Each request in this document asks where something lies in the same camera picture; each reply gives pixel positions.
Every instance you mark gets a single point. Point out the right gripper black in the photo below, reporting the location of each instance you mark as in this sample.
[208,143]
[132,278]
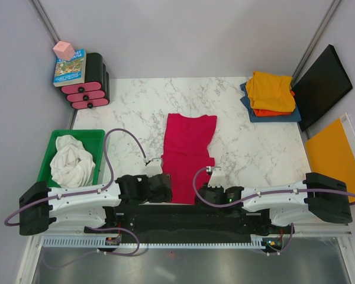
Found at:
[205,187]

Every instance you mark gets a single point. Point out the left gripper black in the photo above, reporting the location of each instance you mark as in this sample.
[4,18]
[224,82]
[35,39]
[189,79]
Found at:
[165,197]

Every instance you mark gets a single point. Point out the crimson red t-shirt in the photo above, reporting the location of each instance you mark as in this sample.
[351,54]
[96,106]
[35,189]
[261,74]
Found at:
[185,151]

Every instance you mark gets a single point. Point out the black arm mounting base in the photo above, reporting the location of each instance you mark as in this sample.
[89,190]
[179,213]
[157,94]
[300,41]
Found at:
[161,222]

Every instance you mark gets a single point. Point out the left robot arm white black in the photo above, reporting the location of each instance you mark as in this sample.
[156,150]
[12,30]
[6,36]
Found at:
[60,210]

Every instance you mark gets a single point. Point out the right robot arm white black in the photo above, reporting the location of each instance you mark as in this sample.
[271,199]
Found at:
[316,196]

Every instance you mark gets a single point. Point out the white crumpled cloth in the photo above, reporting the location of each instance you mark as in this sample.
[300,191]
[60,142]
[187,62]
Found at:
[72,166]

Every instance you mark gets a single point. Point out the green plastic tray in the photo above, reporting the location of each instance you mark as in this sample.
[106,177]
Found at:
[92,141]

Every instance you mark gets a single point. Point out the blue folded t-shirt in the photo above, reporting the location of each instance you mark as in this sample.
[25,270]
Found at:
[293,117]

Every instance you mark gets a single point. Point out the black pink mini drawer unit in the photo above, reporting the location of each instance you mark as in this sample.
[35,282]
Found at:
[94,91]

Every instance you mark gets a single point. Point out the mustard yellow folded t-shirt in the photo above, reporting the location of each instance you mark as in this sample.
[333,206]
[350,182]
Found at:
[272,92]

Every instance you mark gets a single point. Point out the orange folder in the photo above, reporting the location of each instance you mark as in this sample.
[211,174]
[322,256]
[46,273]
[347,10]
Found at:
[329,154]

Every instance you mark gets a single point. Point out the colourful paperback book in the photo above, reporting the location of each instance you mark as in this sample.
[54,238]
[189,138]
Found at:
[70,72]

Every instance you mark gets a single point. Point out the black flat board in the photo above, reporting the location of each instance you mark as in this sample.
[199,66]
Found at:
[324,84]

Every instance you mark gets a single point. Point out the pink cube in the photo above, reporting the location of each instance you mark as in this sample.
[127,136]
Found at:
[64,50]

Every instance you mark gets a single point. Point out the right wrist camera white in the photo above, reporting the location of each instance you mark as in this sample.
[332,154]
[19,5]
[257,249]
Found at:
[217,176]

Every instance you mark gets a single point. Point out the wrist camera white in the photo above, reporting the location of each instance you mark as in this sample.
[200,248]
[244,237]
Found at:
[154,167]
[217,176]

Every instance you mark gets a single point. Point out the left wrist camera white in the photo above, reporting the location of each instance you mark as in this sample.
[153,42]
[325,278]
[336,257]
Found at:
[154,167]

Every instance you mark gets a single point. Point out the white slotted cable duct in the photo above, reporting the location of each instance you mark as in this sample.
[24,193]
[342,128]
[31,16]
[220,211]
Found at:
[105,242]

